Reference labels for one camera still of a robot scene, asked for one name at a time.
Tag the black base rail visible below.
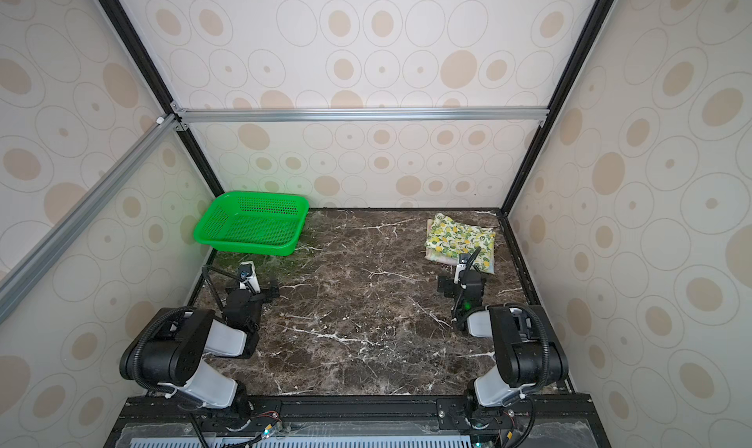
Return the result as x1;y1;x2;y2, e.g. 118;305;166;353
105;394;610;447

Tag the diagonal aluminium left rail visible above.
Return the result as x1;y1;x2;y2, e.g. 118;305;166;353
1;114;177;321

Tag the black corner post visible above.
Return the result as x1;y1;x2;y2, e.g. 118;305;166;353
499;0;617;219
96;0;224;197

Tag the lemon print skirt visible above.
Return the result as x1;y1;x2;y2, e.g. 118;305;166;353
425;213;495;263

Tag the black right corner post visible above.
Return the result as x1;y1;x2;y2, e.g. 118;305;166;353
499;0;617;219

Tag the horizontal aluminium back rail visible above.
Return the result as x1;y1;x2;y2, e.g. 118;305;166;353
177;107;548;123

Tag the green plastic basket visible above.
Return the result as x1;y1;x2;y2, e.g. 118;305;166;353
194;191;309;256

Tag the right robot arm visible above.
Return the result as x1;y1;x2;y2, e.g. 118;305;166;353
438;249;569;411

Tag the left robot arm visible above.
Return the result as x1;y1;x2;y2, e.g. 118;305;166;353
119;261;280;417

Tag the black left corner post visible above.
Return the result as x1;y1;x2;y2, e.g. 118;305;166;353
96;0;224;197

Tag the pastel floral skirt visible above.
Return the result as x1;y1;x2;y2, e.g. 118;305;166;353
425;250;495;275

